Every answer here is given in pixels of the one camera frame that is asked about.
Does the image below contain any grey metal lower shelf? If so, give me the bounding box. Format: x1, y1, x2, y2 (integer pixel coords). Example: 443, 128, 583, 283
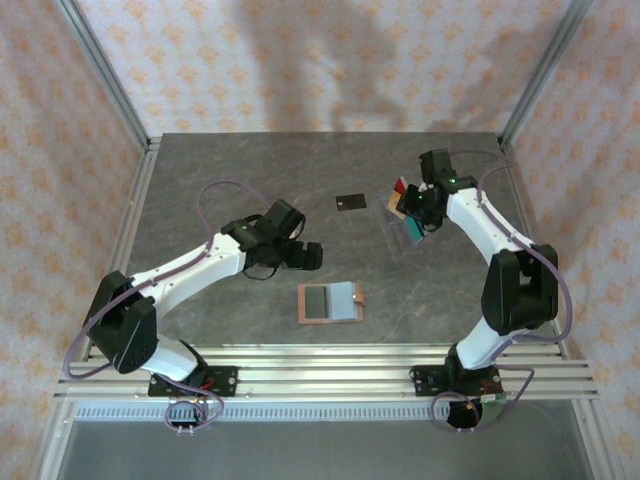
53, 419, 596, 480

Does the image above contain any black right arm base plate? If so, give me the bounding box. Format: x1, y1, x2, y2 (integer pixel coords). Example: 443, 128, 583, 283
408, 364, 504, 399

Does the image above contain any black round connector housing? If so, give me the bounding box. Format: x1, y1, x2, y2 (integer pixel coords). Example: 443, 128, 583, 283
446, 399, 484, 432

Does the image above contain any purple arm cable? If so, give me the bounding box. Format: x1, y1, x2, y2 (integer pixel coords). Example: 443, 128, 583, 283
429, 149, 575, 435
62, 180, 274, 435

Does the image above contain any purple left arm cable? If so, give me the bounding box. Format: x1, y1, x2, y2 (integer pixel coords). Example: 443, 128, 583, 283
62, 180, 274, 435

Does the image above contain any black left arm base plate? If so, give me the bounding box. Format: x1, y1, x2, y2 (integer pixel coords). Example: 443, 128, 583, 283
147, 364, 239, 399

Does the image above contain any clear acrylic card stand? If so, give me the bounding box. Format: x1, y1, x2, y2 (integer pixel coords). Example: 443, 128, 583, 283
372, 192, 434, 256

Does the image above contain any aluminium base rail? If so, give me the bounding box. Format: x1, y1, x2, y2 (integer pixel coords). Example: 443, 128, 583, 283
54, 343, 601, 401

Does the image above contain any black terminal block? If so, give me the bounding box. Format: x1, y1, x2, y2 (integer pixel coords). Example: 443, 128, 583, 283
168, 402, 207, 432

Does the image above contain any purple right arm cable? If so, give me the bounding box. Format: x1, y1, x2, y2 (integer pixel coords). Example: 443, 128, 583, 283
429, 149, 575, 435

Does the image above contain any aluminium table side rail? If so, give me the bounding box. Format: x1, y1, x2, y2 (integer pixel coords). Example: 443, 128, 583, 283
499, 142, 569, 360
82, 139, 162, 362

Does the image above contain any teal card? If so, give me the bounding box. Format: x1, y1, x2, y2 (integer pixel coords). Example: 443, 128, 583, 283
402, 215, 427, 244

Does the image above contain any slotted grey cable duct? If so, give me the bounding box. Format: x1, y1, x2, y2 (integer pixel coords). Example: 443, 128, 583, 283
73, 402, 576, 423

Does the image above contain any aluminium frame post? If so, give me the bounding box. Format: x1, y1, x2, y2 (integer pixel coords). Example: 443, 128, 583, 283
52, 0, 151, 151
499, 0, 596, 149

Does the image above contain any black card with red dot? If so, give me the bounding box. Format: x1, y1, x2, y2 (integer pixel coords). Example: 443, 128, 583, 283
334, 193, 367, 213

